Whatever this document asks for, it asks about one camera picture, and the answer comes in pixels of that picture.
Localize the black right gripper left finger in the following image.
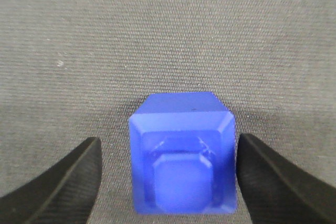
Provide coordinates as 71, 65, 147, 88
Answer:
1, 137, 101, 223

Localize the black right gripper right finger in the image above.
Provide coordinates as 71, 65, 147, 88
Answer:
236, 133, 335, 223

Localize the small blue plastic part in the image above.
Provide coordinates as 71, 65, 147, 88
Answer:
129, 92, 237, 215

